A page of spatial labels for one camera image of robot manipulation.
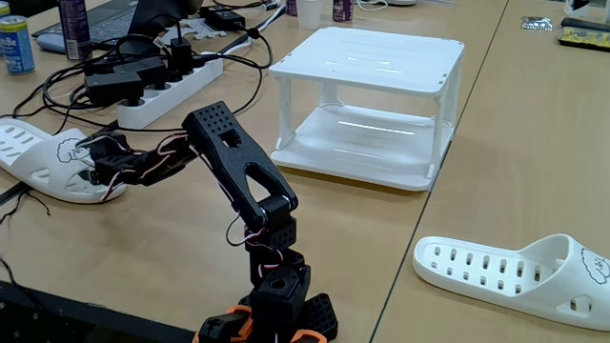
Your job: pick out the black flat case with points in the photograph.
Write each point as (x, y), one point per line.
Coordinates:
(586, 24)

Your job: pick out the white slipper with dog drawing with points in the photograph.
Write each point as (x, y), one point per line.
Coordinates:
(548, 267)
(38, 167)

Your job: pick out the tall purple can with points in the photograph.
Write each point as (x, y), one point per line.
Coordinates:
(75, 28)

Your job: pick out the white printed bracket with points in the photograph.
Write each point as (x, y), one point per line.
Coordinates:
(205, 29)

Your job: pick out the light blue mouse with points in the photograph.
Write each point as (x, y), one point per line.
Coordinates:
(50, 43)

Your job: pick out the dark laptop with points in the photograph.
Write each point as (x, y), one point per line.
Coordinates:
(105, 19)

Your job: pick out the white box device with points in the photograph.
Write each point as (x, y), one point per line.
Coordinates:
(400, 2)

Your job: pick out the black power brick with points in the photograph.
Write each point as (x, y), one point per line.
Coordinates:
(224, 19)

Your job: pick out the black power adapter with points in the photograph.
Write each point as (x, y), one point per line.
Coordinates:
(112, 88)

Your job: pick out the blue drink can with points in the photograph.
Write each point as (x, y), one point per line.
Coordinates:
(16, 47)

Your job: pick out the silver foil wrapper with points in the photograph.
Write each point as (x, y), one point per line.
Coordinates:
(536, 24)

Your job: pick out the black plug-in charger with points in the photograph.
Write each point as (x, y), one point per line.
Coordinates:
(181, 57)

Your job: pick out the white two-tier shoe rack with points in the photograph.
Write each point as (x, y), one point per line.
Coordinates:
(372, 57)

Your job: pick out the purple drink can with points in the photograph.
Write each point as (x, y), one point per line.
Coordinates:
(343, 10)
(291, 7)

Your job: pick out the black adapter with green light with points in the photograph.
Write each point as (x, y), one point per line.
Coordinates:
(148, 69)

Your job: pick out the white power strip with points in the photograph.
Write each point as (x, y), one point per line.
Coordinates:
(162, 102)

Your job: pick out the yellow circuit board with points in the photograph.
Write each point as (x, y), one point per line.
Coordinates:
(583, 40)

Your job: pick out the clear plastic box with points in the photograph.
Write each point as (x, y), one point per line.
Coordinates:
(591, 9)

